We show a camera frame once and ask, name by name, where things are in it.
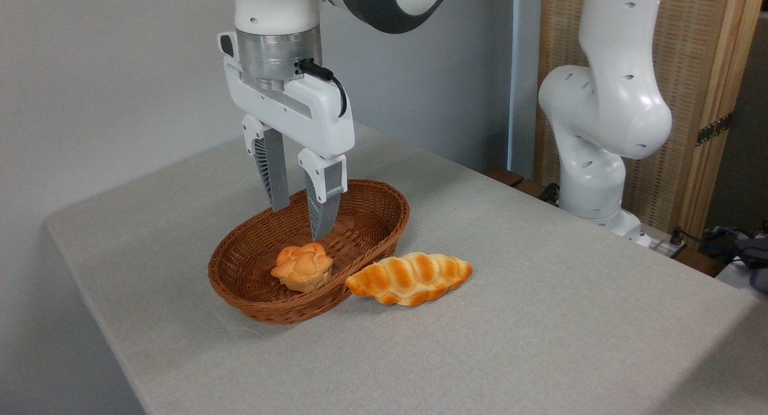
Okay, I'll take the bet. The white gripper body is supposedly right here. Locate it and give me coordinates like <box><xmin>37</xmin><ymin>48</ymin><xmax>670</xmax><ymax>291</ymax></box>
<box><xmin>218</xmin><ymin>32</ymin><xmax>356</xmax><ymax>160</ymax></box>

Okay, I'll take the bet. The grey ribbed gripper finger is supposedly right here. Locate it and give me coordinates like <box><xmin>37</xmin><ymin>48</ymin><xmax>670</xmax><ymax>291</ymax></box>
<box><xmin>298</xmin><ymin>149</ymin><xmax>349</xmax><ymax>241</ymax></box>
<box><xmin>242</xmin><ymin>115</ymin><xmax>292</xmax><ymax>213</ymax></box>

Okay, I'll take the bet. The long braided bread loaf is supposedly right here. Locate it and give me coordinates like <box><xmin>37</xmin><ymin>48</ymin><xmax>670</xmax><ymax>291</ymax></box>
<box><xmin>344</xmin><ymin>251</ymin><xmax>474</xmax><ymax>308</ymax></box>

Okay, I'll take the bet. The flower-shaped bread bun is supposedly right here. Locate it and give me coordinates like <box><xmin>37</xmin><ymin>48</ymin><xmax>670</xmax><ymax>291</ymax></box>
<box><xmin>270</xmin><ymin>242</ymin><xmax>334</xmax><ymax>294</ymax></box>

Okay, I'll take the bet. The brown wicker basket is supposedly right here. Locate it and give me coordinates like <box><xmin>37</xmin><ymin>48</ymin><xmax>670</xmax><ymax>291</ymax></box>
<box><xmin>208</xmin><ymin>179</ymin><xmax>412</xmax><ymax>326</ymax></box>

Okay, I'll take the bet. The brown wooden base block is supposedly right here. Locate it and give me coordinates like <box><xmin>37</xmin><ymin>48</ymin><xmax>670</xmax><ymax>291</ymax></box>
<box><xmin>485</xmin><ymin>167</ymin><xmax>560</xmax><ymax>205</ymax></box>

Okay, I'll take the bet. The white power strip with plug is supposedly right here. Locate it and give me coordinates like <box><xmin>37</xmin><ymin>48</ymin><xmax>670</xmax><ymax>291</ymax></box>
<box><xmin>649</xmin><ymin>227</ymin><xmax>689</xmax><ymax>260</ymax></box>

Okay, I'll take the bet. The wooden woven folding screen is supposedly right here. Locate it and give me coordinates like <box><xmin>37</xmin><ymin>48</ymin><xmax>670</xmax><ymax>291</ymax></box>
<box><xmin>533</xmin><ymin>0</ymin><xmax>768</xmax><ymax>243</ymax></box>

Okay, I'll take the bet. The dark metal screen hinge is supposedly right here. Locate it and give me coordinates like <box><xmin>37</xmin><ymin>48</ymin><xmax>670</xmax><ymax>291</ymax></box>
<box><xmin>695</xmin><ymin>112</ymin><xmax>734</xmax><ymax>148</ymax></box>

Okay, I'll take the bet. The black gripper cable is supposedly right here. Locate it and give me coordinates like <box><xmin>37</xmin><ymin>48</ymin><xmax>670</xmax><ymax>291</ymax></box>
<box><xmin>298</xmin><ymin>59</ymin><xmax>349</xmax><ymax>118</ymax></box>

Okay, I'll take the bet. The white vertical post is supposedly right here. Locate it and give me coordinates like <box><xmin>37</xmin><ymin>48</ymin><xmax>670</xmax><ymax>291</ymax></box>
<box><xmin>506</xmin><ymin>0</ymin><xmax>518</xmax><ymax>172</ymax></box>

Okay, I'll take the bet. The dark cable bundle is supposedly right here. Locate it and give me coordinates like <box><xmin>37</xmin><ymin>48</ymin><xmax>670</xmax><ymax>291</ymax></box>
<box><xmin>696</xmin><ymin>225</ymin><xmax>768</xmax><ymax>294</ymax></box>

